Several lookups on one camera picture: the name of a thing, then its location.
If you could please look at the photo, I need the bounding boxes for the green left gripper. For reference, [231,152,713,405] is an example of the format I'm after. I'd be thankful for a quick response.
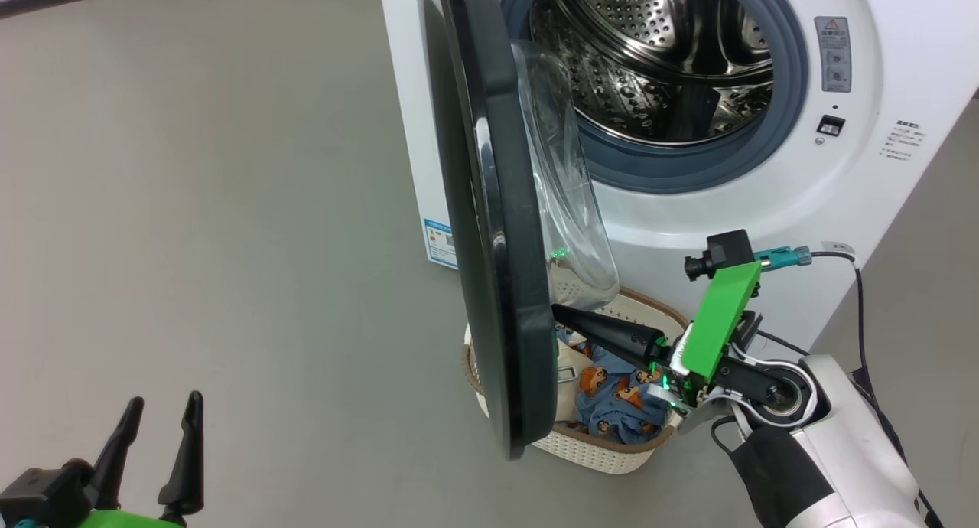
[73,391,205,528]

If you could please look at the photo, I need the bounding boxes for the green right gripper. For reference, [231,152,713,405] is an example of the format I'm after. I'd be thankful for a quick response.
[552,262,767,408]

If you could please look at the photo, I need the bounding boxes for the cream plain garment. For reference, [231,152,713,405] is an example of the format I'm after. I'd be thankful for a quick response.
[555,341,596,425]

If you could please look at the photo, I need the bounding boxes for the blue bear-print garment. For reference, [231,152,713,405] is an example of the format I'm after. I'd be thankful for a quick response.
[555,325,675,446]

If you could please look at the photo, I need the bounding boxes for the black round washer door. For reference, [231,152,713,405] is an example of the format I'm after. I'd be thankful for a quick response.
[424,0,620,461]

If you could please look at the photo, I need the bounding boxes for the cream perforated laundry basket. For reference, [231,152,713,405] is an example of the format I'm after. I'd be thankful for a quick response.
[463,287,689,475]

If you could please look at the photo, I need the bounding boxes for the white front-load washing machine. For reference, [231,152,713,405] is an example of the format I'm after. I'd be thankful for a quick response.
[377,0,979,353]

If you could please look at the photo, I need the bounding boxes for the blue-grey rubber door gasket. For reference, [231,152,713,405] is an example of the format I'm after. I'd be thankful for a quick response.
[501,0,810,195]

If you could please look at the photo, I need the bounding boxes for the blue white energy label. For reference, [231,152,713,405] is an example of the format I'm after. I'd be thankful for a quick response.
[423,218,458,269]

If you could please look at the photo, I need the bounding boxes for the grey warning sticker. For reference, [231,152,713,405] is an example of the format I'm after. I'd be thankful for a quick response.
[814,16,853,93]

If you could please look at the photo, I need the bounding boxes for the teal cable connector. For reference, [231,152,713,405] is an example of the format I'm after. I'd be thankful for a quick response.
[756,246,812,272]

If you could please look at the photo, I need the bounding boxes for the thin black cable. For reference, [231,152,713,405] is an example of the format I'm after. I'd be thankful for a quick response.
[809,250,945,528]

